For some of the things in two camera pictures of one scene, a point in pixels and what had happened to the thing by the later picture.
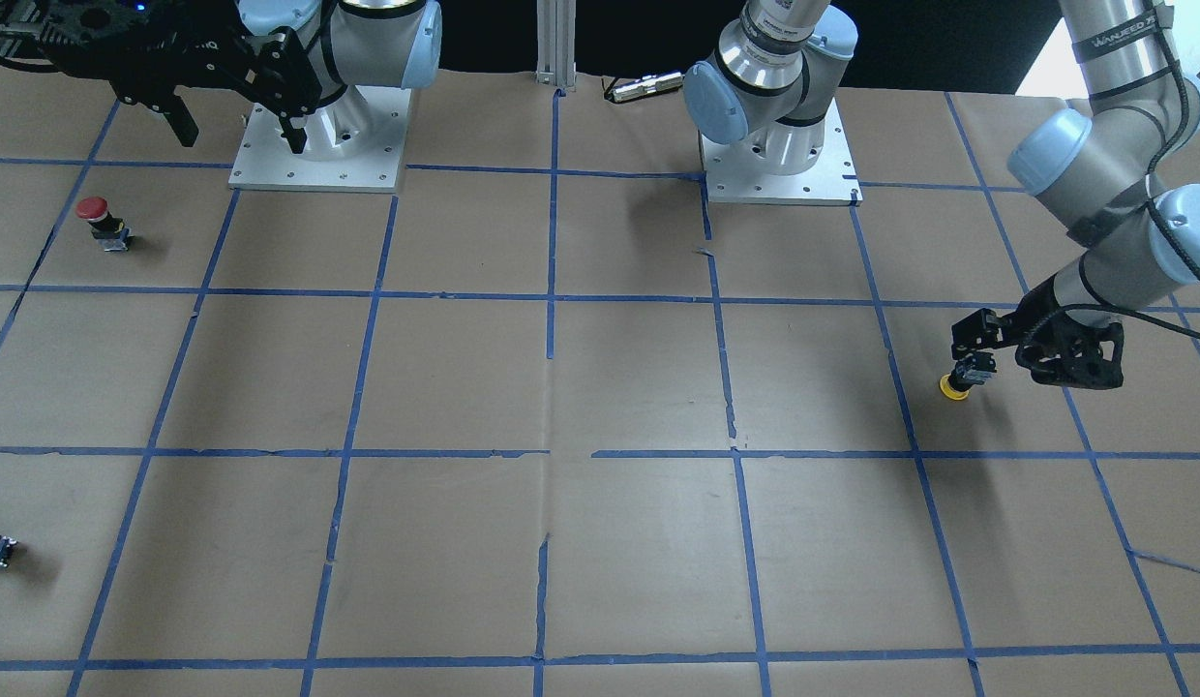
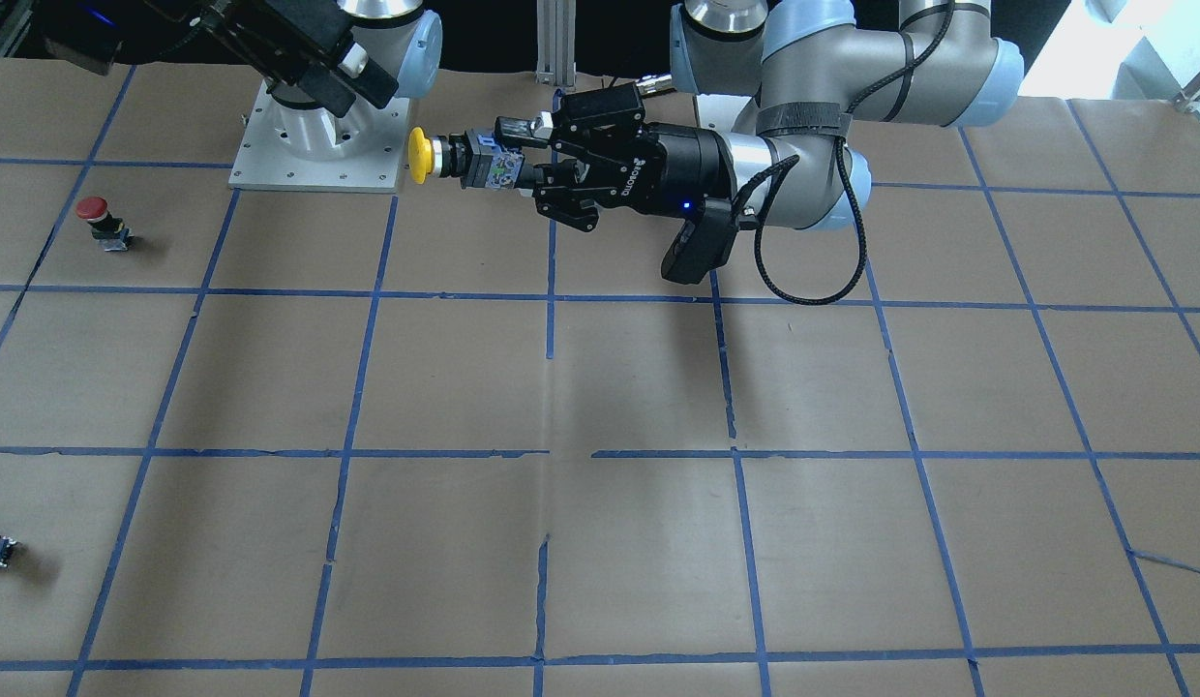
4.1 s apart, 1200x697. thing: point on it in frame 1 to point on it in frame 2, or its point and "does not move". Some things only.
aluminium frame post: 556,25 does not move
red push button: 107,229 does not move
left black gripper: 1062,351 to 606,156
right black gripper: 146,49 to 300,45
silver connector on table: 650,83 does not move
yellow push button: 950,391 to 477,160
